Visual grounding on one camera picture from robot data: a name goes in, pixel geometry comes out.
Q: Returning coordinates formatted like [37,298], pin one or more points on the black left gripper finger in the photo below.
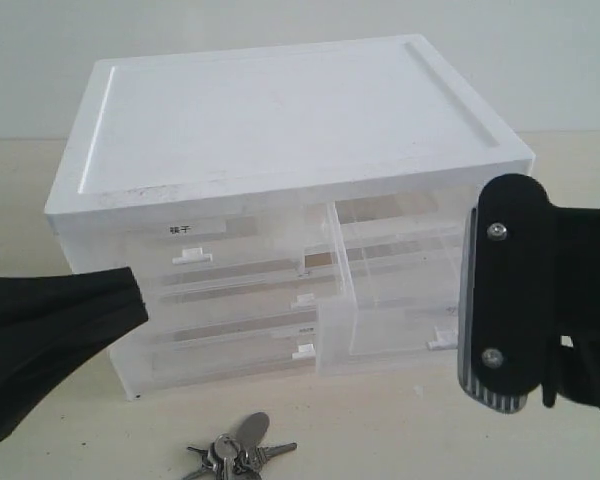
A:
[24,299]
[37,356]

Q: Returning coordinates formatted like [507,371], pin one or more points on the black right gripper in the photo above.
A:
[529,305]

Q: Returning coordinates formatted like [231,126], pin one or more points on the key bunch with blue tag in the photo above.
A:
[239,454]

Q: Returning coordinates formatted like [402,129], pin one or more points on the bottom wide clear drawer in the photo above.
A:
[144,367]

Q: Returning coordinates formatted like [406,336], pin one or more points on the wide clear drawer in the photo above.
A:
[219,312]
[144,367]

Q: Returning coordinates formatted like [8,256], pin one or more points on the middle wide clear drawer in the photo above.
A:
[219,312]

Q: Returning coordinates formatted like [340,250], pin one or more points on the white plastic drawer cabinet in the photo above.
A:
[163,139]

